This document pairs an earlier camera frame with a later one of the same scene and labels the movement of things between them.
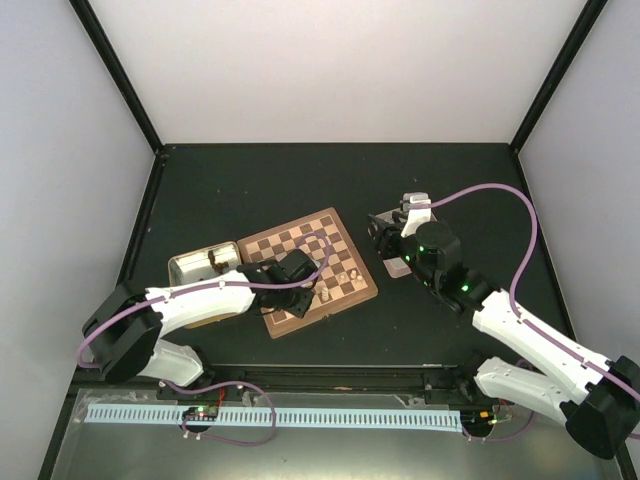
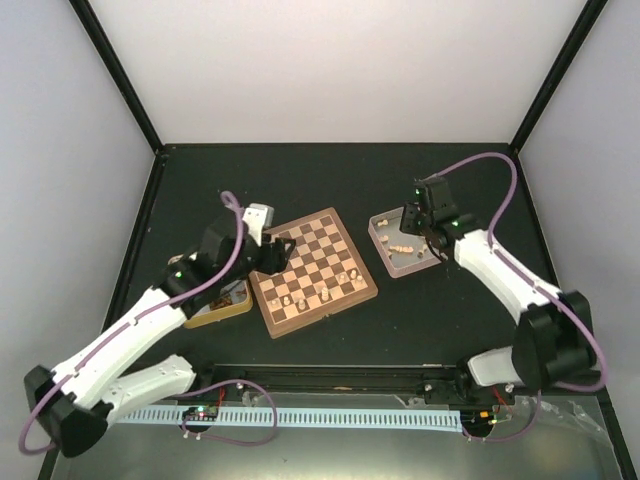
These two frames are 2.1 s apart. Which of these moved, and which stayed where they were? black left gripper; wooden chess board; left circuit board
Moved: black left gripper
Stayed: left circuit board; wooden chess board
